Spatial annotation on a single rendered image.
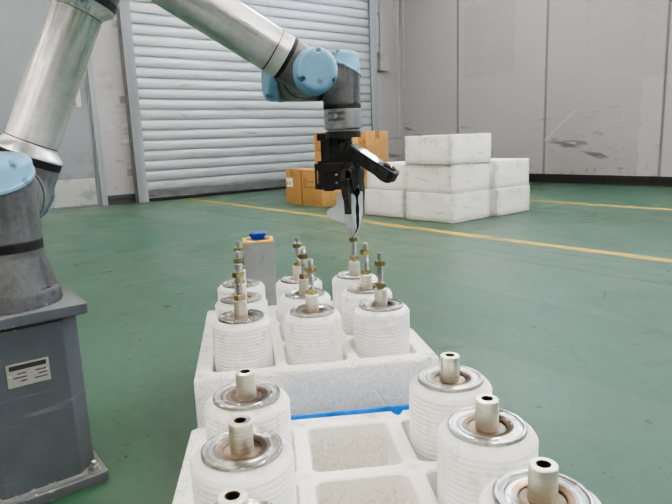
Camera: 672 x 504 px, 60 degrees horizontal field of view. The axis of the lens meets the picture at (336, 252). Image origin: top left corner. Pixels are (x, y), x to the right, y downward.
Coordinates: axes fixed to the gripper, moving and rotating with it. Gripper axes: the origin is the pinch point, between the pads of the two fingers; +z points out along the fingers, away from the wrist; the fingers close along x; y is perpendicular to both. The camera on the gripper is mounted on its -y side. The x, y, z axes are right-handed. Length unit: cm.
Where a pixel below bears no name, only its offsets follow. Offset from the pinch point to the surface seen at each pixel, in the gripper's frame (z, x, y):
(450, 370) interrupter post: 8, 48, -30
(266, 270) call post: 10.3, -2.0, 23.0
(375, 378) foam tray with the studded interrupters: 19.4, 27.9, -13.7
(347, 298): 10.6, 14.1, -3.6
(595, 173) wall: 24, -536, -48
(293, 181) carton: 15, -344, 194
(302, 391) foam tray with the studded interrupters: 20.4, 34.3, -3.8
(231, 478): 10, 73, -17
